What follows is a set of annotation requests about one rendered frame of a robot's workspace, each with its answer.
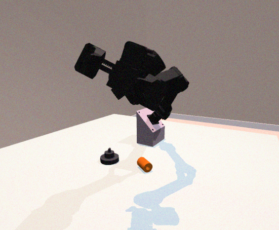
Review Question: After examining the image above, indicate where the orange knob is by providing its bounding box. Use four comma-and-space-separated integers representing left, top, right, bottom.
137, 157, 153, 173

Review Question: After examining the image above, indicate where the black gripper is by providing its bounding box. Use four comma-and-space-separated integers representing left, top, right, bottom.
74, 43, 169, 111

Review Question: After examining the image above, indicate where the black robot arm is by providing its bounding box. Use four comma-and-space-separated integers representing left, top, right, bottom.
111, 41, 189, 125

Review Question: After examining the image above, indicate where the dark grey round pedestal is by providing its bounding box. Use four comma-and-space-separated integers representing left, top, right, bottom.
100, 148, 119, 165

